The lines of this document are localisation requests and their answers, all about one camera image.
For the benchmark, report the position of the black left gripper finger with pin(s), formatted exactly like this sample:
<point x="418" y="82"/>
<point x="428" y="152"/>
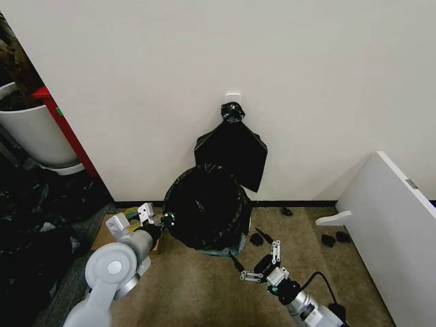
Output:
<point x="168" y="219"/>

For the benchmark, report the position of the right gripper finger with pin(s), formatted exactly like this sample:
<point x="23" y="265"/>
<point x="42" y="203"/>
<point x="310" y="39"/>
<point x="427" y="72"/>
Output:
<point x="276" y="252"/>
<point x="252" y="275"/>

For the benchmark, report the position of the black garbage bag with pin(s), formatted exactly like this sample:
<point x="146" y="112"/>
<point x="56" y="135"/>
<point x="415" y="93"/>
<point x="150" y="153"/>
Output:
<point x="233" y="153"/>
<point x="204" y="207"/>

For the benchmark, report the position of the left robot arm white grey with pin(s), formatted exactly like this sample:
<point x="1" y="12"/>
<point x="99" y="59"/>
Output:
<point x="109" y="269"/>

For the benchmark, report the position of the dark trash bin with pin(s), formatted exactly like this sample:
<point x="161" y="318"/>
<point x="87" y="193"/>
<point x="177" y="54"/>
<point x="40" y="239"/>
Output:
<point x="223" y="252"/>

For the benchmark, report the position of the hanging folded black garbage bag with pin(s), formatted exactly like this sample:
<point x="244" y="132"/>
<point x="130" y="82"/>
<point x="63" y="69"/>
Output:
<point x="233" y="153"/>

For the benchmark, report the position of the small black floor scrap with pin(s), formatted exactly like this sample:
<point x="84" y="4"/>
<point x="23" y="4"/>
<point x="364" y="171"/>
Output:
<point x="342" y="237"/>
<point x="286" y="211"/>
<point x="256" y="240"/>
<point x="328" y="240"/>

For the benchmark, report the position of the black baseboard strip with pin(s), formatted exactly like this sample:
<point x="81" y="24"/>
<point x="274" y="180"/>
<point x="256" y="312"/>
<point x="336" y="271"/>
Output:
<point x="289" y="203"/>

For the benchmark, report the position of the flat cardboard box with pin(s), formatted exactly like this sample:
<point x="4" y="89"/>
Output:
<point x="102" y="235"/>

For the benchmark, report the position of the white board foot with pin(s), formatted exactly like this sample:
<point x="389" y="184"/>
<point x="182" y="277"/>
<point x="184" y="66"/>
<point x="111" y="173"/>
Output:
<point x="332" y="218"/>

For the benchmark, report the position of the white pot saucer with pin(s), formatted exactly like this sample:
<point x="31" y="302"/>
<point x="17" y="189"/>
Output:
<point x="66" y="169"/>

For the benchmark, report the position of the white leaning board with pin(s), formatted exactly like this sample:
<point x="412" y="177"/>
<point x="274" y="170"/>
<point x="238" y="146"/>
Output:
<point x="391" y="245"/>

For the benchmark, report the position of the pile of black bags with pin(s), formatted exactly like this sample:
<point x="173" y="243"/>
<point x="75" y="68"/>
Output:
<point x="30" y="225"/>

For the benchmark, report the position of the white plant pot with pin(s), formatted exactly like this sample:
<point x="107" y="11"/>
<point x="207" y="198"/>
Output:
<point x="37" y="136"/>

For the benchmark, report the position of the brown potted plant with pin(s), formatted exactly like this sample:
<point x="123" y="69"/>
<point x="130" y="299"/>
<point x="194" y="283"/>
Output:
<point x="15" y="64"/>

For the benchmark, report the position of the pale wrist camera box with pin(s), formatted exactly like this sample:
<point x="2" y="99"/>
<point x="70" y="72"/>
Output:
<point x="145" y="213"/>
<point x="278" y="276"/>

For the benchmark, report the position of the white wall hook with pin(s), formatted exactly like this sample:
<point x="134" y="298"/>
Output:
<point x="232" y="96"/>

